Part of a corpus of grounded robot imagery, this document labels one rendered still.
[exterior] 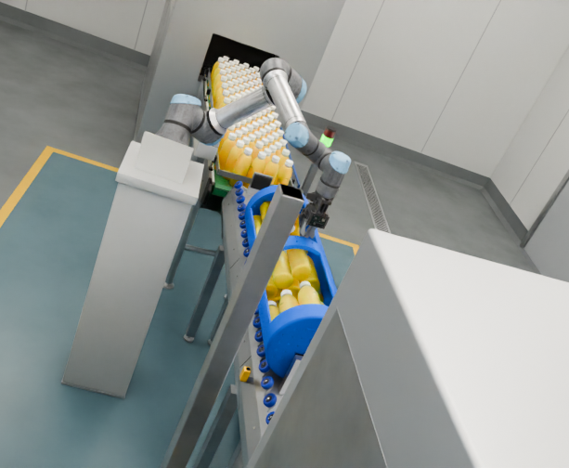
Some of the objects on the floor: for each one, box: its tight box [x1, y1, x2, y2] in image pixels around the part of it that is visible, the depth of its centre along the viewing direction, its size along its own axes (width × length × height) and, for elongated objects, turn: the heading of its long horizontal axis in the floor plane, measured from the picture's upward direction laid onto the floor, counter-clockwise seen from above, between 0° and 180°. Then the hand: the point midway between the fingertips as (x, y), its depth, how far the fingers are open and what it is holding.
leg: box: [193, 384, 238, 468], centre depth 263 cm, size 6×6×63 cm
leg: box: [184, 245, 225, 343], centre depth 345 cm, size 6×6×63 cm
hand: (303, 235), depth 241 cm, fingers closed, pressing on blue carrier
